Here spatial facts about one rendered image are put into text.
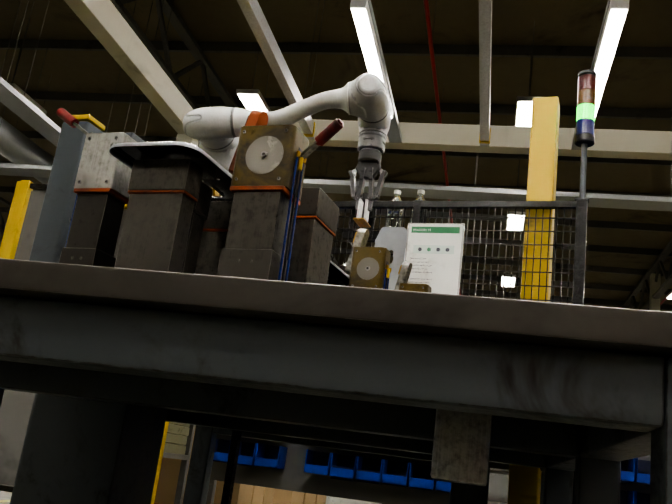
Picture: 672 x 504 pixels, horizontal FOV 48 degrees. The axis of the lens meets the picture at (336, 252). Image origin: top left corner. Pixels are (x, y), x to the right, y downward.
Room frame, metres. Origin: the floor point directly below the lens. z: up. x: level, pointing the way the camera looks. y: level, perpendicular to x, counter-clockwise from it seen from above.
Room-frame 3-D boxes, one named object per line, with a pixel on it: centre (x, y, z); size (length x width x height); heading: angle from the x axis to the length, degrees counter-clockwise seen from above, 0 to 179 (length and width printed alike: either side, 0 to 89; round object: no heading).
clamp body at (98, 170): (1.41, 0.48, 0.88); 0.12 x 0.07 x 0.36; 68
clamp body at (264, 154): (1.28, 0.12, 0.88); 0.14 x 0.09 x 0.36; 68
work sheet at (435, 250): (2.81, -0.37, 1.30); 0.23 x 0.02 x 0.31; 68
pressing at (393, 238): (2.57, -0.19, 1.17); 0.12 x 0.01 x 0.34; 68
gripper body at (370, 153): (2.30, -0.07, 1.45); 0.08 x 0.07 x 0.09; 70
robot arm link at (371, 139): (2.30, -0.07, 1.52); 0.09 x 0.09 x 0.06
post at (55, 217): (1.56, 0.58, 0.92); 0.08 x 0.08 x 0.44; 68
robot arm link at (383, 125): (2.28, -0.07, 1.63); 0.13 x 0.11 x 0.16; 170
